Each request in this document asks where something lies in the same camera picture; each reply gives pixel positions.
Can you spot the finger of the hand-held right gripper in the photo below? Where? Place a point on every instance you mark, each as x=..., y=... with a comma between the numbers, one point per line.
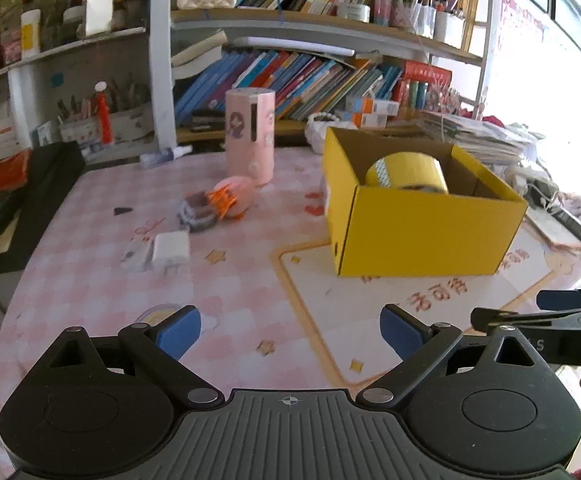
x=560, y=300
x=500, y=319

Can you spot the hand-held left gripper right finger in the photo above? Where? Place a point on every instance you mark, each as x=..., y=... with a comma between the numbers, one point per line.
x=403, y=332

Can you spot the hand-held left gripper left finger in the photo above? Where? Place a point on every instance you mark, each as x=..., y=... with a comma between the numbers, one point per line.
x=178, y=332

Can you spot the white staple box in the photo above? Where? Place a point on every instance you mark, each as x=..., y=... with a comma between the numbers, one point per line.
x=136, y=254

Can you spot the yellow cardboard box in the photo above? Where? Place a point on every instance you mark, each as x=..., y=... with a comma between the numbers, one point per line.
x=420, y=235

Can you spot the orange hair clip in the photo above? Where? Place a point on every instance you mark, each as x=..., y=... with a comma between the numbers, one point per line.
x=220, y=201

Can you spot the small pink plush toy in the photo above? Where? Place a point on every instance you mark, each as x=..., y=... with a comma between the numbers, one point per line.
x=243, y=192

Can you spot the gold tape roll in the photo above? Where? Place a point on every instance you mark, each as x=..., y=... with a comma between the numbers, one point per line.
x=410, y=170

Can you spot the clear tape roll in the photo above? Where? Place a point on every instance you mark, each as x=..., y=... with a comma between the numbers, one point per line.
x=150, y=316

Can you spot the black remote control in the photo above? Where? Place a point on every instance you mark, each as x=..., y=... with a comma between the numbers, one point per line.
x=577, y=230

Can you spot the white charger plug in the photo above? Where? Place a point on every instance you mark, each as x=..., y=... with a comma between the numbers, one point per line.
x=171, y=250

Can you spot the pink checkered tablecloth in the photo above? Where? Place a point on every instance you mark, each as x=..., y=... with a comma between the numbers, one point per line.
x=95, y=285

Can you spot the small black plastic piece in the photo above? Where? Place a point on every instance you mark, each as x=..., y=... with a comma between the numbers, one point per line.
x=123, y=210

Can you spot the small spray bottle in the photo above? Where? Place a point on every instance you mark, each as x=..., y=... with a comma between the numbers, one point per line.
x=163, y=156

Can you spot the stack of papers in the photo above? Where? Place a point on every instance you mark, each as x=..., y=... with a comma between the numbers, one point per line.
x=475, y=135

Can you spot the black case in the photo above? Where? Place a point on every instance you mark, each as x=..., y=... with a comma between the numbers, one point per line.
x=45, y=185

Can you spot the pink humidifier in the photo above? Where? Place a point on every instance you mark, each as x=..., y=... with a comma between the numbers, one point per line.
x=250, y=135

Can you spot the white quilted beaded bag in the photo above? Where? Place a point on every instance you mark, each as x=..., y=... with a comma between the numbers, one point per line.
x=320, y=135

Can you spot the orange and white carton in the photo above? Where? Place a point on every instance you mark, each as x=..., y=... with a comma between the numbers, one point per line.
x=370, y=120
x=373, y=105

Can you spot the white desk organizer with pens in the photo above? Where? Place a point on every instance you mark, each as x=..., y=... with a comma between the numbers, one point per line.
x=120, y=125

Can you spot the red packet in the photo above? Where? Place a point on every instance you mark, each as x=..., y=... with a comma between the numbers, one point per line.
x=0, y=180

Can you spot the row of slanted books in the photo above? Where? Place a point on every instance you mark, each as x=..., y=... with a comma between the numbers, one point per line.
x=290, y=85

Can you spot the white pen cup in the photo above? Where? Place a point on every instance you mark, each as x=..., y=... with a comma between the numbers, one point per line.
x=448, y=30
x=423, y=22

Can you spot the white flat board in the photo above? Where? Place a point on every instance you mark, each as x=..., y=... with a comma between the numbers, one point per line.
x=290, y=46

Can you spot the round metal tin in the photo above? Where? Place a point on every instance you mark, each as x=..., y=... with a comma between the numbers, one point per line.
x=353, y=12

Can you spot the pink and blue bottle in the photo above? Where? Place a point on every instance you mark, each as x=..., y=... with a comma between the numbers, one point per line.
x=383, y=2

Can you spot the white bottle yellow label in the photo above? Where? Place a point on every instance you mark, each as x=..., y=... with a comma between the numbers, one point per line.
x=30, y=35

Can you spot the white bookshelf frame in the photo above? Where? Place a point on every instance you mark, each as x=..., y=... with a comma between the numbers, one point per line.
x=163, y=60

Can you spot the alphabet wall poster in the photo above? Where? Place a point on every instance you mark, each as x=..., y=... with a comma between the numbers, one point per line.
x=520, y=20

